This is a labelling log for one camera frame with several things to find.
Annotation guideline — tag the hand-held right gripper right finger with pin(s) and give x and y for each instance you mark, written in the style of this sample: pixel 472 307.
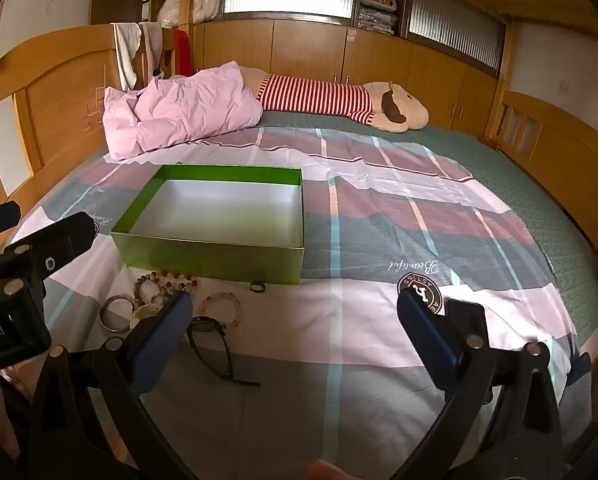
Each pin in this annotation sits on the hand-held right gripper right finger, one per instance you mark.
pixel 429 345

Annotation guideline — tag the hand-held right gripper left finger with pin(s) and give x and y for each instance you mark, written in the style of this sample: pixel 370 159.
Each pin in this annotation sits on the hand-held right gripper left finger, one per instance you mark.
pixel 156 347

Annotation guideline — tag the black wrist watch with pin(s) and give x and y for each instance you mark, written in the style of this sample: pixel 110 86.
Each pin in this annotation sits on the black wrist watch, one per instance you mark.
pixel 206 325

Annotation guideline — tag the silver bangle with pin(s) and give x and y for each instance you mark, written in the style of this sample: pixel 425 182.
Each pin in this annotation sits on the silver bangle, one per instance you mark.
pixel 105 321

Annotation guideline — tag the green cardboard box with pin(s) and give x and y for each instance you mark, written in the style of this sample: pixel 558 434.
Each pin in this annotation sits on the green cardboard box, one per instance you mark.
pixel 214 230

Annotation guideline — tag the wooden headboard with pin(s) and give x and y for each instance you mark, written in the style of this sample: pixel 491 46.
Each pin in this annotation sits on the wooden headboard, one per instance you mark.
pixel 54 105

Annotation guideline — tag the plaid bed sheet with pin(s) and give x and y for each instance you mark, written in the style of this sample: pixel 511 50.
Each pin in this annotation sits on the plaid bed sheet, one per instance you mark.
pixel 359 240

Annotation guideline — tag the pink quilt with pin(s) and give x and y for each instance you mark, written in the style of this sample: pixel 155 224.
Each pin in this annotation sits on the pink quilt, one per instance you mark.
pixel 189 110

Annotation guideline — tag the white grey hanging garment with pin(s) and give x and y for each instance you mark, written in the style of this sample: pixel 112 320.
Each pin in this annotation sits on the white grey hanging garment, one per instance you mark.
pixel 126 52

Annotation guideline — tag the pink hanging garment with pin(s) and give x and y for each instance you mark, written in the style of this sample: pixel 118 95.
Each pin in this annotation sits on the pink hanging garment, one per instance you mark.
pixel 151 47

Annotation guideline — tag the red hanging garment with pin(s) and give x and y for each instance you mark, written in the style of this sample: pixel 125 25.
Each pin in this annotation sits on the red hanging garment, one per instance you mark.
pixel 181 52

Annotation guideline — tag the wooden footboard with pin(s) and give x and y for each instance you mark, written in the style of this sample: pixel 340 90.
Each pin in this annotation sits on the wooden footboard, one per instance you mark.
pixel 564 160

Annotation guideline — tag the white stuffed bag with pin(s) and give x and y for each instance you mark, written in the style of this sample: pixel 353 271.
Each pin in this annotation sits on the white stuffed bag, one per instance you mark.
pixel 191 2

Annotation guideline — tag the striped plush toy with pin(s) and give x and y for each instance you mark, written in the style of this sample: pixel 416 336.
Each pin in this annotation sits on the striped plush toy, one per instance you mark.
pixel 329 97

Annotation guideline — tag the wooden wardrobe cabinets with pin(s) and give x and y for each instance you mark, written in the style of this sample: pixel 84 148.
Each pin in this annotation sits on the wooden wardrobe cabinets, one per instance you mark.
pixel 304 50

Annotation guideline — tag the stack of folded clothes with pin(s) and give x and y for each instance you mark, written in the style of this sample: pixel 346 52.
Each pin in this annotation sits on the stack of folded clothes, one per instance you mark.
pixel 378 5

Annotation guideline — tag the white wall socket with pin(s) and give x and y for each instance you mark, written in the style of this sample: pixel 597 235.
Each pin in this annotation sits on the white wall socket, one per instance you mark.
pixel 563 87

